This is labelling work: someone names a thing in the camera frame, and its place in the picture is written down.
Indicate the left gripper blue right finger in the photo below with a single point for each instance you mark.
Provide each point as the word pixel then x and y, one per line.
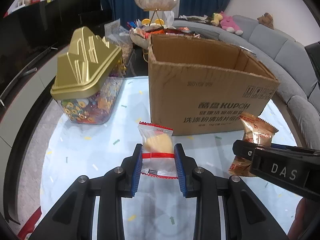
pixel 245 215

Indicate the brown cardboard box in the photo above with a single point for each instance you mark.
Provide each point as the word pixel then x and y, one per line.
pixel 199 86

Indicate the two-tier white snack stand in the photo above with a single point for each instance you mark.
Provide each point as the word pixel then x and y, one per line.
pixel 160 22

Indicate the orange fortune biscuit packet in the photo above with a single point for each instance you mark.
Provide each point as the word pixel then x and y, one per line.
pixel 257 132

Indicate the gold lid candy container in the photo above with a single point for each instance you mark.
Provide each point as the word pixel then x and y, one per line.
pixel 89 78

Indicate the pink plush toy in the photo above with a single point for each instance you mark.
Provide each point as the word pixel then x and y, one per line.
pixel 228 24

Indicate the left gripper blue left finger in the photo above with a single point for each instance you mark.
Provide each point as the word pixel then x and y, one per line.
pixel 71 217

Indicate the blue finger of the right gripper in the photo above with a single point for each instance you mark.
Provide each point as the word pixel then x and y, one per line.
pixel 277 156

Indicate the yellow plush toy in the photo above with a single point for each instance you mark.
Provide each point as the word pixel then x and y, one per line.
pixel 216 19

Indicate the brown plush toy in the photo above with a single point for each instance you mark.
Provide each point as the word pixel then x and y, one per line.
pixel 266 20

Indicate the grey sectional sofa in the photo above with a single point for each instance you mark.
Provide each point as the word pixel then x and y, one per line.
pixel 286 58

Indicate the bag of peanuts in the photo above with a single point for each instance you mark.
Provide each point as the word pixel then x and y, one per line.
pixel 118 35

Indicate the clear red-trim biscuit packet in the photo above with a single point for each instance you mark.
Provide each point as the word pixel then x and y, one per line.
pixel 158 159

